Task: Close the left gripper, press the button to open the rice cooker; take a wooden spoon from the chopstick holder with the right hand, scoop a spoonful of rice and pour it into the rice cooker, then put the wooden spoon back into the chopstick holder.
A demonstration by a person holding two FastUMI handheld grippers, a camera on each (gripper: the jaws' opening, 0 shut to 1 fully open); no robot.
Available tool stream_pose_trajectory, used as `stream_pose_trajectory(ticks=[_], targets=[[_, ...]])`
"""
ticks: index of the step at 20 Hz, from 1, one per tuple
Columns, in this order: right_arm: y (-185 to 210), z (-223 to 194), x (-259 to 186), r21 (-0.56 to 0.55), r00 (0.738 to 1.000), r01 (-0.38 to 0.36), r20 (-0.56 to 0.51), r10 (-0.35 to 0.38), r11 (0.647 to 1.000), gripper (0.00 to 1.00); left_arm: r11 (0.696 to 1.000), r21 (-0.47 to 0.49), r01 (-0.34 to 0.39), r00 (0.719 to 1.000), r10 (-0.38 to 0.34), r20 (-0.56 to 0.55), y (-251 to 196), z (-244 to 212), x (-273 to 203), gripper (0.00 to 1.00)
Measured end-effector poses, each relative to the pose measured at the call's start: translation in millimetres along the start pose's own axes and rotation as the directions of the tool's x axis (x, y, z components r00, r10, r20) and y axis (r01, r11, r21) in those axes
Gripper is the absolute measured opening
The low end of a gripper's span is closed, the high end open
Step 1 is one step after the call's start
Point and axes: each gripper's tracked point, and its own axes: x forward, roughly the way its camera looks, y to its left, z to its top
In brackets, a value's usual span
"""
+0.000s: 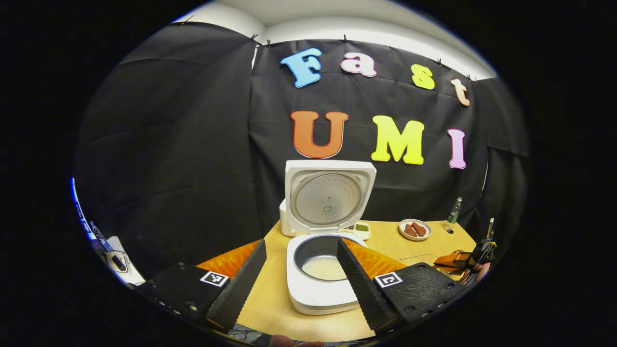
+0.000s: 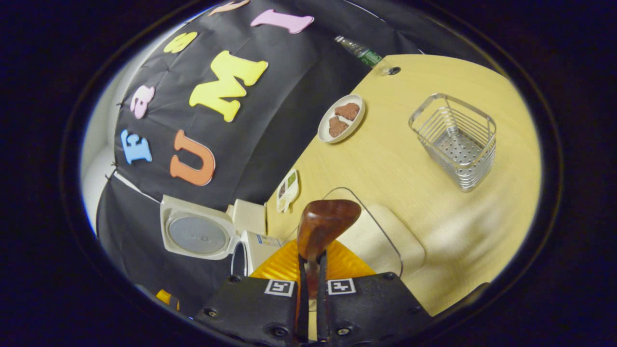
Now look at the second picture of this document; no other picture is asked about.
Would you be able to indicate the white divided grain dish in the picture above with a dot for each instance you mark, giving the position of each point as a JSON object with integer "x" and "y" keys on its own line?
{"x": 288, "y": 190}

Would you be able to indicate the brown wooden spoon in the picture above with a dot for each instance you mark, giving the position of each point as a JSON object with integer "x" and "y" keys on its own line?
{"x": 323, "y": 226}

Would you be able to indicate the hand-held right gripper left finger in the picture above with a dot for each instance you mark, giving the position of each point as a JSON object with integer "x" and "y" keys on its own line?
{"x": 250, "y": 308}

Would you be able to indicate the brown meat piece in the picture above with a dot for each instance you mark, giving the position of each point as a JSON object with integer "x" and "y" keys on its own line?
{"x": 337, "y": 126}
{"x": 347, "y": 111}

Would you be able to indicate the white rice cooker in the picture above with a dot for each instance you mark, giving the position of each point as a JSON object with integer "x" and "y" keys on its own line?
{"x": 197, "y": 236}

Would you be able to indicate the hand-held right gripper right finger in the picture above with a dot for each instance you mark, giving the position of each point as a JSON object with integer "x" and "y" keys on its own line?
{"x": 366, "y": 308}

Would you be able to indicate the white round plate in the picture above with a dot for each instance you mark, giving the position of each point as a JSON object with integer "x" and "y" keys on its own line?
{"x": 356, "y": 125}

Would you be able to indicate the black backdrop cloth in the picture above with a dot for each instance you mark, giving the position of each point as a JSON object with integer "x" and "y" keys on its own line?
{"x": 270, "y": 120}

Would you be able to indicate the white toaster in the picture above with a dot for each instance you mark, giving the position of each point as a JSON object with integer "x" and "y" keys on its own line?
{"x": 248, "y": 217}

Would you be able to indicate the green label water bottle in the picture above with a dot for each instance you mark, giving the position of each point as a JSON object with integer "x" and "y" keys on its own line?
{"x": 361, "y": 52}

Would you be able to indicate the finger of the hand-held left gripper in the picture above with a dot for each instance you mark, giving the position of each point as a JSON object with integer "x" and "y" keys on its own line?
{"x": 166, "y": 299}

